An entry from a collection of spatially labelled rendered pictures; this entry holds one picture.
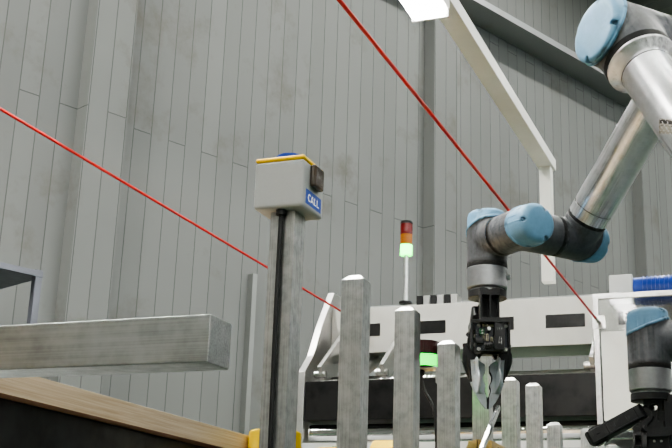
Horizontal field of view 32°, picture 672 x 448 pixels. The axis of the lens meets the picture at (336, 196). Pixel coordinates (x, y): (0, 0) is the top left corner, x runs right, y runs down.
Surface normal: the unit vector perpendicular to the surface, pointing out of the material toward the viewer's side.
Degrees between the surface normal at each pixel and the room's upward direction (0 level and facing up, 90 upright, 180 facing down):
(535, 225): 90
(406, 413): 90
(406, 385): 90
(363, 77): 90
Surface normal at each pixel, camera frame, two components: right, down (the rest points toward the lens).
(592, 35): -0.90, -0.26
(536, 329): -0.36, -0.30
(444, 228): 0.71, -0.20
